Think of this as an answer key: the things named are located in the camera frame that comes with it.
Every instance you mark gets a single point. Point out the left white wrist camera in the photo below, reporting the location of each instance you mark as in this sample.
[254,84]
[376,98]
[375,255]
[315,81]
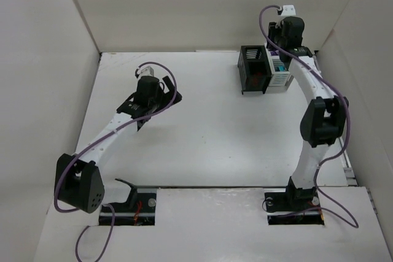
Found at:
[144,71]

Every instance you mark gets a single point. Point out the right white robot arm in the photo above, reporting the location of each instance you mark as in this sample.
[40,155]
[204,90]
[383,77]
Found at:
[322,123]

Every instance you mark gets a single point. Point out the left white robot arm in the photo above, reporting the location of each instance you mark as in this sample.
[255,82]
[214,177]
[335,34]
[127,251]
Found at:
[79,180]

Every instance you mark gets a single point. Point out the purple lego plate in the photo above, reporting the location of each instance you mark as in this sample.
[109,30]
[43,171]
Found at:
[285,58]

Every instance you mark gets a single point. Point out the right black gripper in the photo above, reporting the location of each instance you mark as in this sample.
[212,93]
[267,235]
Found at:
[272,32]

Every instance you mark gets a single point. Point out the black slatted container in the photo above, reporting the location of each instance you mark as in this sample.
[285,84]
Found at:
[253,59]

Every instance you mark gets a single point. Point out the white slatted container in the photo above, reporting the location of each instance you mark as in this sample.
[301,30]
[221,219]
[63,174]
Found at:
[280,81]

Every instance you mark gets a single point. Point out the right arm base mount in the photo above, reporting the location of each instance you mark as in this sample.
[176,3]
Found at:
[283,211]

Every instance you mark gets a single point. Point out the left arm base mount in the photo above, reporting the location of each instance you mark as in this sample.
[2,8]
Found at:
[140,213]

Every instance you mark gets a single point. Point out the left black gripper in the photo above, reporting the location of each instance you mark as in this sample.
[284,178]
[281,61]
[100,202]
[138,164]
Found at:
[169,89]

